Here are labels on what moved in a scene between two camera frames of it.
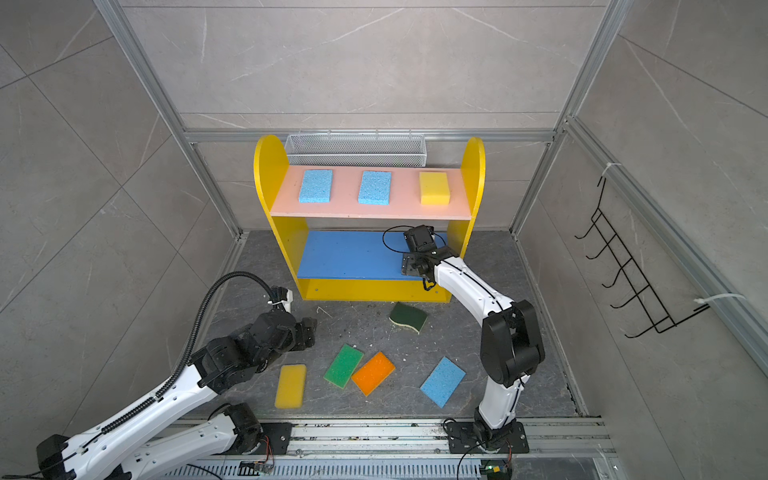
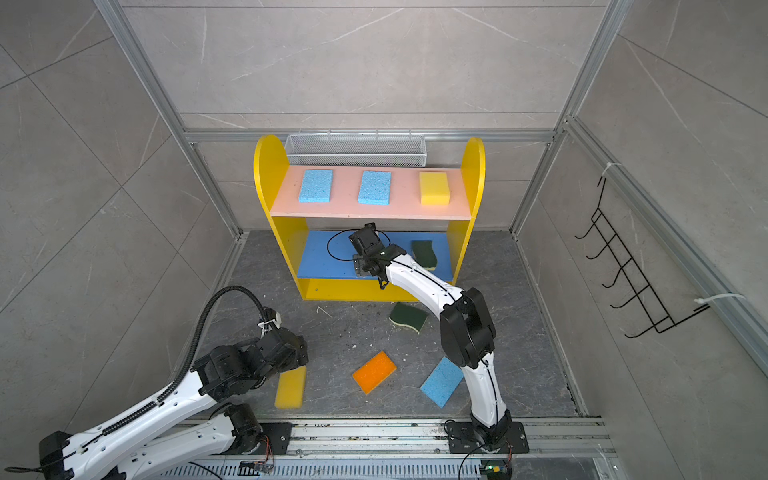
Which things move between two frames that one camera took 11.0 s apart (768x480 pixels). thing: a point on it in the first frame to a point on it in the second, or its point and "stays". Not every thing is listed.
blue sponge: x=375 y=188 stays
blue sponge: x=316 y=186 stays
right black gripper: x=408 y=264 to x=360 y=265
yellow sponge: x=434 y=188 stays
